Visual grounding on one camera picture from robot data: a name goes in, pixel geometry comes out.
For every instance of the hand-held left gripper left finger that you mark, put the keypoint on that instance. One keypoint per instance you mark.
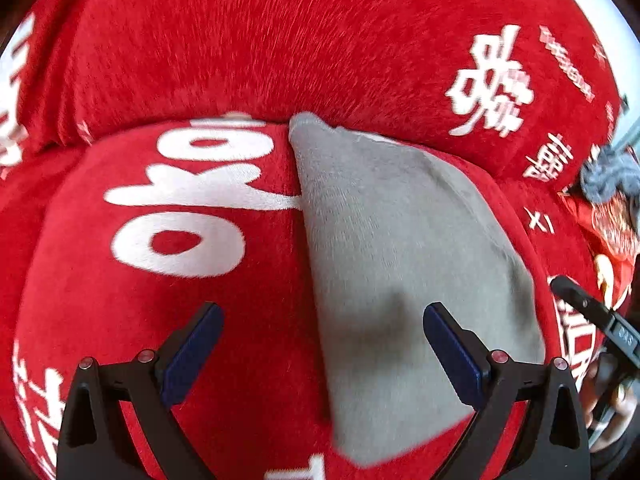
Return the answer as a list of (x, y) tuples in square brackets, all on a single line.
[(195, 355)]

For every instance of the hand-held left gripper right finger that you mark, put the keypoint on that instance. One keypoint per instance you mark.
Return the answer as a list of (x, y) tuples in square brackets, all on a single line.
[(457, 355)]

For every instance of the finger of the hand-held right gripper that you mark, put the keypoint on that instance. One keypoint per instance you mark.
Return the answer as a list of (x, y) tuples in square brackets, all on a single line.
[(582, 302)]

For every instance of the grey fleece sweater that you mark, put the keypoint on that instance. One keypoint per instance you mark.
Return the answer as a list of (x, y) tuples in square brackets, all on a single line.
[(390, 220)]

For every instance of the person's right hand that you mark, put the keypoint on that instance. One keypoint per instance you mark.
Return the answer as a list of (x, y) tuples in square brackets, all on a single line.
[(620, 402)]

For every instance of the red patterned packet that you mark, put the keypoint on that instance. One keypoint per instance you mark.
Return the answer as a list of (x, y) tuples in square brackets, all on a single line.
[(610, 225)]

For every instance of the grey blue crumpled cloth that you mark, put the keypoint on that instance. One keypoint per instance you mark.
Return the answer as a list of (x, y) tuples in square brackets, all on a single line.
[(610, 175)]

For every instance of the red printed sofa cover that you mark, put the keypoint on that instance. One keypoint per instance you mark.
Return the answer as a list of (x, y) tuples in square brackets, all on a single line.
[(200, 35)]

